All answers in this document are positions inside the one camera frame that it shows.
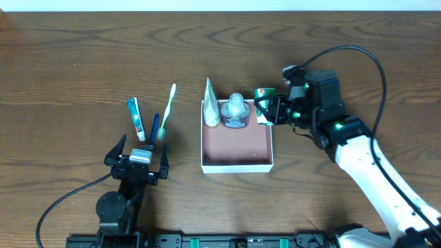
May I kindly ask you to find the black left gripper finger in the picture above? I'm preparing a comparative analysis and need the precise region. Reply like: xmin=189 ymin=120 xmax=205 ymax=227
xmin=159 ymin=143 xmax=170 ymax=180
xmin=103 ymin=134 xmax=127 ymax=166

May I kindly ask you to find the green soap packet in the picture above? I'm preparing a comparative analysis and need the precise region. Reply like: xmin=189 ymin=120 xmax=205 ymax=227
xmin=254 ymin=87 xmax=276 ymax=125

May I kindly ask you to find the green toothpaste tube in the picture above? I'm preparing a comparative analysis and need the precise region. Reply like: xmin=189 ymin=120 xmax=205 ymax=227
xmin=126 ymin=97 xmax=146 ymax=142

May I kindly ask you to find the white conditioner tube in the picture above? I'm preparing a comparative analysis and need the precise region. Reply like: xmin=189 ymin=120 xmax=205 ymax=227
xmin=203 ymin=78 xmax=221 ymax=127

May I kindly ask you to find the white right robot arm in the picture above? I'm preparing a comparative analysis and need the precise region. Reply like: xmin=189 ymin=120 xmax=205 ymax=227
xmin=254 ymin=67 xmax=440 ymax=247

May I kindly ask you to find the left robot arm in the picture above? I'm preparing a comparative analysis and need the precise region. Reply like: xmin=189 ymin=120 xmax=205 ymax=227
xmin=96 ymin=136 xmax=170 ymax=247

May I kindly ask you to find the blue disposable razor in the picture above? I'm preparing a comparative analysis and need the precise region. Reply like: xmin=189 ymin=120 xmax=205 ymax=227
xmin=141 ymin=113 xmax=159 ymax=150

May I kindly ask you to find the green white toothbrush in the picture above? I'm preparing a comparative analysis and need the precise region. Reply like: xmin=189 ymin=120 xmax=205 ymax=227
xmin=156 ymin=83 xmax=176 ymax=141

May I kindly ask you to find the white box with pink interior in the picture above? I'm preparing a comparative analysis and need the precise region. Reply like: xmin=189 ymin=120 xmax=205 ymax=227
xmin=201 ymin=99 xmax=274 ymax=174

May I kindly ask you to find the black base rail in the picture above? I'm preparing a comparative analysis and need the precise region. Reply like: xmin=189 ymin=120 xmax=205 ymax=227
xmin=65 ymin=223 xmax=407 ymax=248

